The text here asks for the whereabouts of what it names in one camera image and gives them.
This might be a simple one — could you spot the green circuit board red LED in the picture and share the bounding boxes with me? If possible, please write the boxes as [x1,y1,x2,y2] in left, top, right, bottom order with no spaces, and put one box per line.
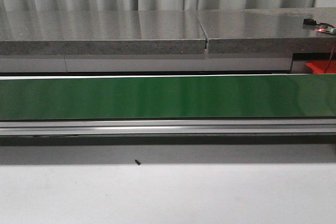
[317,25,336,35]

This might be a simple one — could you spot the black sensor module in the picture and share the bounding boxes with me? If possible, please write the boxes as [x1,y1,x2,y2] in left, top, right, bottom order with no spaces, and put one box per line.
[303,18,317,26]

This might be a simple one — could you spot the grey stone slab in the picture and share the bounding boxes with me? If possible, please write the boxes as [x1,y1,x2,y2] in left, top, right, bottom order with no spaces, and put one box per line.
[197,7,335,54]
[1,10,206,56]

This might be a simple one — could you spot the grey stone slab right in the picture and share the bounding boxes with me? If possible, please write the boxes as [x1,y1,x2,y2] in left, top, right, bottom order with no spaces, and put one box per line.
[197,7,335,54]

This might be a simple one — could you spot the grey stone slab left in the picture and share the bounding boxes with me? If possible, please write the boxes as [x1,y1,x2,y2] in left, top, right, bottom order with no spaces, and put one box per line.
[1,10,206,56]

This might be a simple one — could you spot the red plastic bin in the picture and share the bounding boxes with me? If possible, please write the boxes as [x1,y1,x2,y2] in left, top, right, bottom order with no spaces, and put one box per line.
[306,60,336,74]

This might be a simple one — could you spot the thin red wire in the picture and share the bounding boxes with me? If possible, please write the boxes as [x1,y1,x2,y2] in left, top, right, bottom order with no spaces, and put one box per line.
[324,42,336,74]

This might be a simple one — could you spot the green conveyor belt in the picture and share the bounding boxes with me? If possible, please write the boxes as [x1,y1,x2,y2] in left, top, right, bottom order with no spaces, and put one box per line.
[1,74,335,120]

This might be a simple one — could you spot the aluminium conveyor front rail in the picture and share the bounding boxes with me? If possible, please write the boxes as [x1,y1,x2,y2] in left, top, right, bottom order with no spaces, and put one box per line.
[1,118,335,136]

